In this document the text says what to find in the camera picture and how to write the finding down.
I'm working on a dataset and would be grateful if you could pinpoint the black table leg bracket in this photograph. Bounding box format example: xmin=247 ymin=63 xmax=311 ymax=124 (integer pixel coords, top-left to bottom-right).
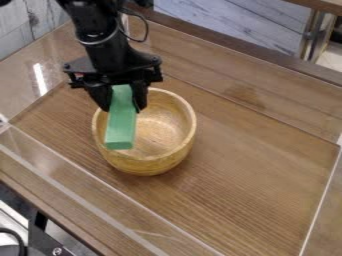
xmin=28 ymin=211 xmax=76 ymax=256

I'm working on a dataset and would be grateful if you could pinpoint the black cable under table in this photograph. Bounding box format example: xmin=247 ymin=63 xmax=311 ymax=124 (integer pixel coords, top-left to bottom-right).
xmin=0 ymin=227 xmax=29 ymax=256

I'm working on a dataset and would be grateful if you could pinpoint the clear acrylic front barrier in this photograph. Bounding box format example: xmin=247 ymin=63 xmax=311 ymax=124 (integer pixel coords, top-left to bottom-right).
xmin=0 ymin=116 xmax=223 ymax=256

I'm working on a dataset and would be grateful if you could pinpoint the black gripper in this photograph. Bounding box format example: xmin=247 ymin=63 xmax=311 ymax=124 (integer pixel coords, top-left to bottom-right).
xmin=63 ymin=36 xmax=163 ymax=112

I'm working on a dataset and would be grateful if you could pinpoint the green rectangular stick block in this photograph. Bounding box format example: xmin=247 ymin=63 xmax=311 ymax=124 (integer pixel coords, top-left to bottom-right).
xmin=104 ymin=85 xmax=136 ymax=150

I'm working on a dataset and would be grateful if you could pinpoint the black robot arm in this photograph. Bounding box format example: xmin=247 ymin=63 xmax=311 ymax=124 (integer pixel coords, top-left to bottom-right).
xmin=56 ymin=0 xmax=163 ymax=112

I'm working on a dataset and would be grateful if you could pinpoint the metal chair frame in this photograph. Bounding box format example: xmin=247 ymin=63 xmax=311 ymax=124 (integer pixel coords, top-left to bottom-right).
xmin=299 ymin=10 xmax=342 ymax=63

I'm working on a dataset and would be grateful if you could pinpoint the brown wooden bowl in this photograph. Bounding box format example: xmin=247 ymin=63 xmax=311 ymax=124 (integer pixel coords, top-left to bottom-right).
xmin=92 ymin=88 xmax=197 ymax=176

